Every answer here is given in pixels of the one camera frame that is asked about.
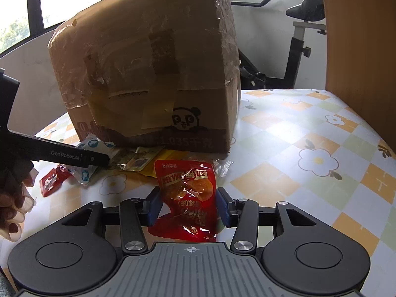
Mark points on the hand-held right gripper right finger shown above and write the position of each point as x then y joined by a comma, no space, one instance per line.
223,207

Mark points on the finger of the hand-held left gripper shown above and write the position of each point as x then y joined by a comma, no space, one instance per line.
62,154

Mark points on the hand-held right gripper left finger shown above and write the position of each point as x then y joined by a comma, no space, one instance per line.
153,207

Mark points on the white blue snack packet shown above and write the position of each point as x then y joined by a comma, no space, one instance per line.
85,176
91,144

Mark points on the red snack packet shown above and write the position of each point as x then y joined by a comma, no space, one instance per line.
185,191

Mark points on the taped cardboard box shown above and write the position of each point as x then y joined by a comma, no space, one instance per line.
139,52

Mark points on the person's left hand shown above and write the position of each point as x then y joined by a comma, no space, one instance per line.
12,204

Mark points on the small red candy packet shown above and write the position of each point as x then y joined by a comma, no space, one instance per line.
52,181

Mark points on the clear plastic wrapper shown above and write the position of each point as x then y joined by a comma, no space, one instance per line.
222,167

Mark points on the olive snack packet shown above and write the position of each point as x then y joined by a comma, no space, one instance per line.
136,159

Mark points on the yellow snack bag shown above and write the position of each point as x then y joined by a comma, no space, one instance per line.
170,157

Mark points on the black exercise bike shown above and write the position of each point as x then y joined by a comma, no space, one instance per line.
297,37

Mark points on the wooden board panel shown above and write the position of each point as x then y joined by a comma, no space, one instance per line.
362,37

